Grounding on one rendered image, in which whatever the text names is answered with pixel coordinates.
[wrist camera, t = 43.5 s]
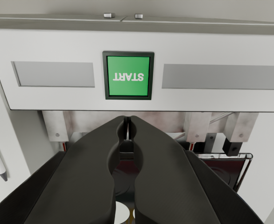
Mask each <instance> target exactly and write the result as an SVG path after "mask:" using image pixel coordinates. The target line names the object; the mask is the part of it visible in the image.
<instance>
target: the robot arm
mask: <svg viewBox="0 0 274 224"><path fill-rule="evenodd" d="M127 128H128V132H129V140H131V141H132V142H133V143H134V164H135V165H136V167H137V168H138V169H139V171H140V173H139V175H138V176H137V177H136V179H135V224H264V223H263V222H262V220H261V219H260V218H259V216H258V215H257V214H256V213H255V212H254V211H253V209H252V208H251V207H250V206H249V205H248V204H247V203H246V202H245V201H244V199H243V198H242V197H241V196H240V195H239V194H238V193H237V192H235V191H234V190H233V189H232V188H231V187H230V186H229V185H228V184H227V183H226V182H225V181H224V180H223V179H222V178H221V177H219V176H218V175H217V174H216V173H215V172H214V171H213V170H212V169H211V168H210V167H209V166H208V165H207V164H206V163H205V162H203V161H202V160H201V159H200V158H199V157H198V156H197V155H196V154H195V153H194V152H193V151H192V150H187V151H186V150H185V149H184V148H183V147H182V146H181V145H180V144H179V143H178V142H177V141H176V140H174V139H173V138H172V137H170V136H169V135H168V134H166V133H164V132H163V131H161V130H160V129H158V128H156V127H155V126H153V125H151V124H149V123H148V122H146V121H144V120H142V119H141V118H139V117H137V116H118V117H116V118H114V119H112V120H111V121H108V122H107V123H105V124H103V125H101V126H100V127H98V128H96V129H94V130H93V131H91V132H89V133H88V134H86V135H85V136H83V137H82V138H80V139H79V140H78V141H76V142H75V143H74V144H73V145H72V146H71V147H70V148H69V149H67V150H66V151H58V152H57V153H56V154H55V155H54V156H53V157H52V158H51V159H49V160H48V161H47V162H46V163H45V164H44V165H42V166H41V167H40V168H39V169H38V170H37V171H35V172H34V173H33V174H32V175H31V176H30V177H28V178H27V179H26V180H25V181H24V182H23V183H22V184H21V185H19V186H18V187H17V188H16V189H15V190H14V191H12V192H11V193H10V194H9V195H8V196H7V197H5V198H4V199H3V200H2V201H1V202H0V224H114V222H115V212H116V200H115V182H114V179H113V177H112V174H113V171H114V170H115V168H116V167H117V166H118V165H119V164H120V152H119V147H120V145H121V144H122V143H123V141H124V140H126V139H127Z"/></svg>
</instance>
